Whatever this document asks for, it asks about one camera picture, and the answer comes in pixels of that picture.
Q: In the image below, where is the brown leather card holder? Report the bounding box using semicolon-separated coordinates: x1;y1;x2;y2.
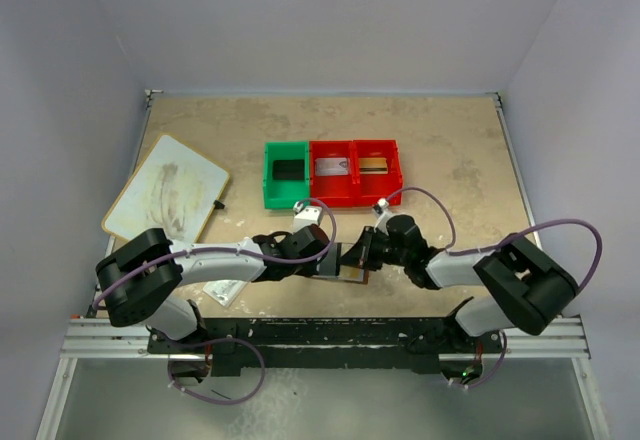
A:
313;262;369;285

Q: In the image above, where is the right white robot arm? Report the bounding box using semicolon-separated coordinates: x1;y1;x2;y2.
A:
340;214;579;337

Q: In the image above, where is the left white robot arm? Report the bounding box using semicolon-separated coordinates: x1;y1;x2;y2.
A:
92;224;335;344

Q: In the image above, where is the grey chip card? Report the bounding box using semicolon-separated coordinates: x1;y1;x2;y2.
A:
316;242;341;279

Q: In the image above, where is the black card in bin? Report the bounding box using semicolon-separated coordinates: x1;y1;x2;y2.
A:
272;159;306;181

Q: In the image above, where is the silver card in bin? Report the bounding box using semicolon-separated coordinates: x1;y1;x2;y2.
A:
314;157;350;177

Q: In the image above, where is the gold card in bin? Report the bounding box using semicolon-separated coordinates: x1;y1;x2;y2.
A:
358;157;388;175

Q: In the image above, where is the red right plastic bin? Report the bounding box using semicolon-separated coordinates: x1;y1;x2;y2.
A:
353;139;404;207

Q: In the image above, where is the red plastic bin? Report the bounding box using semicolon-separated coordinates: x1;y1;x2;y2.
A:
309;141;354;208
353;139;404;207

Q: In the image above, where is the green plastic bin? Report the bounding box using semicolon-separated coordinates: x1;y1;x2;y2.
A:
262;141;310;210

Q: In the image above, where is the red middle plastic bin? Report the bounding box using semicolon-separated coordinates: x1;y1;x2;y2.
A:
309;141;354;208

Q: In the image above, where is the clear plastic packet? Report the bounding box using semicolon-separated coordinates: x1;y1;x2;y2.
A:
203;280;247;308

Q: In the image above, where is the white board yellow rim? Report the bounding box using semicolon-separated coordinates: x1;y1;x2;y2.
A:
102;134;230;243

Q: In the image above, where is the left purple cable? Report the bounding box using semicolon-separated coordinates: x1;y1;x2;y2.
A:
92;198;338;404

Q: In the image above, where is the purple cable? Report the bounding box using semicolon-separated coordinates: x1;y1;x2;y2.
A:
92;198;338;404
382;187;604;390

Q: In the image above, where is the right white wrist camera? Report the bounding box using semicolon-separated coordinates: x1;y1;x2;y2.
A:
373;198;395;234

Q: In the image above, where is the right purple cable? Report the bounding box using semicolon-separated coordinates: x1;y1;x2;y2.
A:
382;187;604;390

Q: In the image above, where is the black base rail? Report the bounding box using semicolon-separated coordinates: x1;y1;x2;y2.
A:
148;317;503;377

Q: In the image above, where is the aluminium frame rail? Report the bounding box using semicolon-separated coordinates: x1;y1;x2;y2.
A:
61;317;591;359

